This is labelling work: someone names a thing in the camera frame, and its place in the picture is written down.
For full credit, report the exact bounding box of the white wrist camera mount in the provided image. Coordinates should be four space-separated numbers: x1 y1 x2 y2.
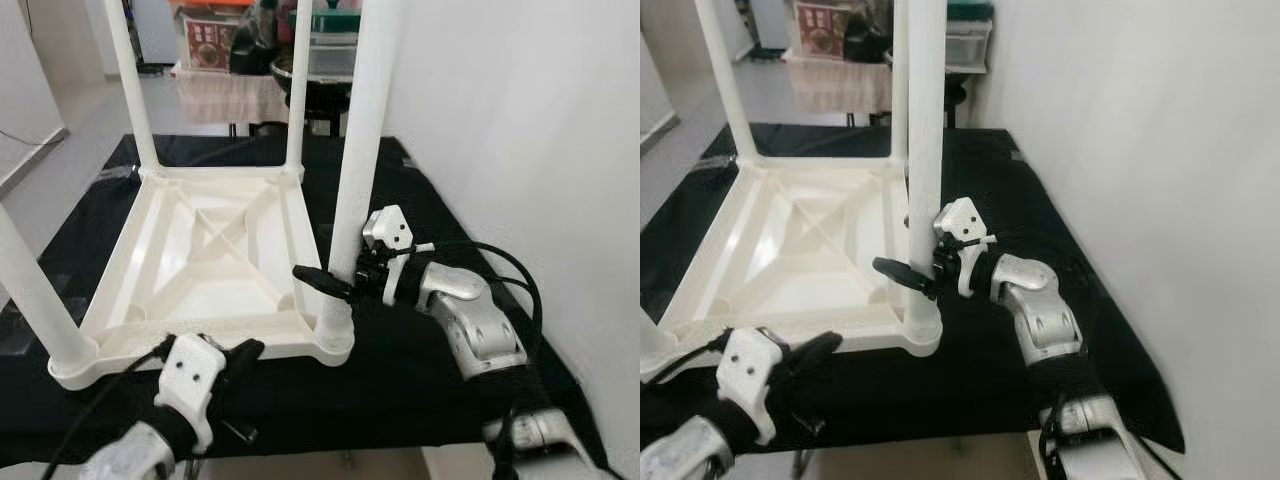
718 328 786 446
155 335 226 453
933 198 999 299
360 205 436 306

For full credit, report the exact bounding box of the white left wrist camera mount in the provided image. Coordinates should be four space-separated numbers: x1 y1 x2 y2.
155 335 226 453
718 328 786 446

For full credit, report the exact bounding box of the white box appliance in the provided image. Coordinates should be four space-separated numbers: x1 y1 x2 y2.
130 0 181 66
750 0 791 51

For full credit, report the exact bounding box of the dark shiny plastic bag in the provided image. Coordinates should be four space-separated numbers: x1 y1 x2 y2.
845 0 896 63
230 0 281 76

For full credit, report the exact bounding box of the orange lidded storage box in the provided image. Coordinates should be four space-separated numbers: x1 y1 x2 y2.
170 0 246 71
795 0 851 59

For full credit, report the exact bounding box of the beige covered side table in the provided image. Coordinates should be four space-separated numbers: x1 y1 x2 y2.
175 65 291 126
785 55 893 116

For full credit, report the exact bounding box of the white plastic table top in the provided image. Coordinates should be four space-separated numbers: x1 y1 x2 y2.
640 155 946 379
48 162 356 391

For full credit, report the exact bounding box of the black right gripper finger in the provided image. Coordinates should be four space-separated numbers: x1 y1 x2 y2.
872 257 937 299
292 265 359 301

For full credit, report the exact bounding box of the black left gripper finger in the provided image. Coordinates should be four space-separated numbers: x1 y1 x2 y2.
225 338 266 383
790 332 843 379

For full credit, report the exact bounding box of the clear plastic storage container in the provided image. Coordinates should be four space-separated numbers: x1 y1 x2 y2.
945 18 993 71
295 30 359 81

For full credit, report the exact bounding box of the white plastic table leg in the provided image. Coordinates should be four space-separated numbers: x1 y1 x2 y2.
318 0 403 346
903 0 951 336
888 0 911 169
0 205 96 376
285 0 316 176
695 0 761 166
105 0 161 173

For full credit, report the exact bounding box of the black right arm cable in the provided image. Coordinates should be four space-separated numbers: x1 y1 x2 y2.
405 240 546 480
968 235 1076 480

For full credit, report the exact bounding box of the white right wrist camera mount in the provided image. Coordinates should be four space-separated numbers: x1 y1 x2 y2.
933 198 999 299
360 205 436 306

